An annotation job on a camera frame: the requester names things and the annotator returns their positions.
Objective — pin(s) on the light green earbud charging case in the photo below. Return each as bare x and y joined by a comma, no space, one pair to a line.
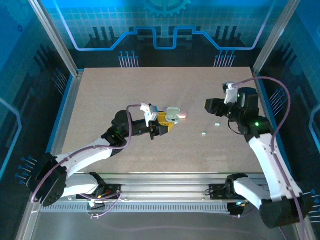
173,112

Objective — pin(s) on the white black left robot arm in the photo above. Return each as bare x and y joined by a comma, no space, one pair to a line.
82,156

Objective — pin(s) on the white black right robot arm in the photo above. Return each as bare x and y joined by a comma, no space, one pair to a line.
270,160

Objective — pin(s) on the aluminium table side rail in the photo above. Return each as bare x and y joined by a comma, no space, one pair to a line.
257,76
70,105

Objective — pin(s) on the aluminium front mounting rail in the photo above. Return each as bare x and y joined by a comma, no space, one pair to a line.
162,185

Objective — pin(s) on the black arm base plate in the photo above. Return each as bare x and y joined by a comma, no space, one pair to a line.
113,190
217,195

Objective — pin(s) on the aluminium frame post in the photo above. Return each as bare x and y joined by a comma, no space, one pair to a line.
53,37
273,37

